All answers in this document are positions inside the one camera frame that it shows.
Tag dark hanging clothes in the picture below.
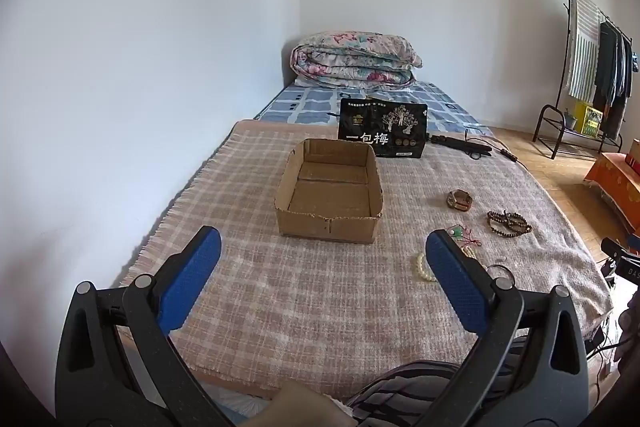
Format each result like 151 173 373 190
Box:
595 21 635 138

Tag brown wooden bead necklace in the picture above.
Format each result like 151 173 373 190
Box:
487 209 532 236

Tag green pendant red cord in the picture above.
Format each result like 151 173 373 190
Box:
446 224 482 249

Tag black hair straightener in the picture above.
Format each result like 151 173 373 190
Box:
430 134 493 160

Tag yellow box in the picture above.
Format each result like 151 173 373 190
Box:
574 101 604 138

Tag beige cloth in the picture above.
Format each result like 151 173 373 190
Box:
245 382 357 427

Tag black snack bag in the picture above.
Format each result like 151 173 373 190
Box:
337 98 429 158

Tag pink plaid blanket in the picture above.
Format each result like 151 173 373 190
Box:
117 119 615 400

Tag orange patterned box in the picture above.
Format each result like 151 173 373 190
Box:
583 152 640 228

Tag black metal clothes rack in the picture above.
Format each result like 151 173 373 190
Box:
532 0 636 160

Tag striped hanging towel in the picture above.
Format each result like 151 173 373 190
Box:
565 0 601 100

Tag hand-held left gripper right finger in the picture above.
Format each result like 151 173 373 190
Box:
410 228 588 427

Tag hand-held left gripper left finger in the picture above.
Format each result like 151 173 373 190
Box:
55 225 236 427

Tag striped grey garment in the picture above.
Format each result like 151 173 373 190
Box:
345 359 521 427

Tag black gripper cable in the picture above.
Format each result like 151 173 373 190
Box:
585 322 632 361

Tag folded floral quilt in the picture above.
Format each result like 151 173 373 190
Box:
290 31 423 88

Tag white pearl bracelet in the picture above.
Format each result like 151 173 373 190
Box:
415 246 478 282

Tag cardboard box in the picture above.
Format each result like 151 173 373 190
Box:
273 138 384 245

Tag blue patterned bed sheet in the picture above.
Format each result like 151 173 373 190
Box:
252 81 493 138

